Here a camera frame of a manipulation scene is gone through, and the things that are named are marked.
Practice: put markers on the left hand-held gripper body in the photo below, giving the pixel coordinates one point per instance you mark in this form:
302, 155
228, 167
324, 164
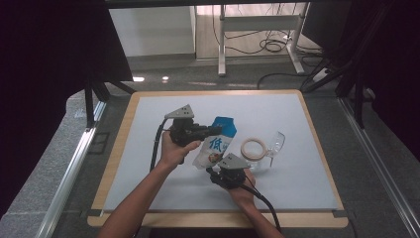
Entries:
186, 132

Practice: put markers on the white and blue milk pouch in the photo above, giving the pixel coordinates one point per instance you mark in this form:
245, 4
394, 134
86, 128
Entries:
214, 150

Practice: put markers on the white mat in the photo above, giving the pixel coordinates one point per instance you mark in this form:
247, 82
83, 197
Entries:
290, 185

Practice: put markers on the person's right hand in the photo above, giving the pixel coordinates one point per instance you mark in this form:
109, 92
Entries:
244, 195

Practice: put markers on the person's left hand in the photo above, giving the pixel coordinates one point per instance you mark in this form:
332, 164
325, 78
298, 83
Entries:
173, 153

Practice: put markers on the black curtain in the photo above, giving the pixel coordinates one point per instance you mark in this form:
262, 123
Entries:
389, 66
43, 82

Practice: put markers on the black tripod stand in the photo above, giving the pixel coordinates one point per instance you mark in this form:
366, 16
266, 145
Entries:
89, 99

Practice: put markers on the clear glass pitcher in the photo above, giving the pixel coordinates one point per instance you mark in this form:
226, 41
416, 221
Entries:
254, 150

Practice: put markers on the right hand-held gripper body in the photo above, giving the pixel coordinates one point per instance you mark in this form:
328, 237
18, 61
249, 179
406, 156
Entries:
231, 175

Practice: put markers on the aluminium rail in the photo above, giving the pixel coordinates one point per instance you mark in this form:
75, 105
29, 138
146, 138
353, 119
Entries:
379, 168
72, 172

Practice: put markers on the black metal stand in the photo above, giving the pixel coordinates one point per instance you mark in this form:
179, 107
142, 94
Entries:
358, 95

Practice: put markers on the white power strip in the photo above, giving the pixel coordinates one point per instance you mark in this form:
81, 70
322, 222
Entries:
320, 75

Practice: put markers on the white metal desk frame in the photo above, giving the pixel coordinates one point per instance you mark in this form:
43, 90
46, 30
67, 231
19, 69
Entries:
257, 23

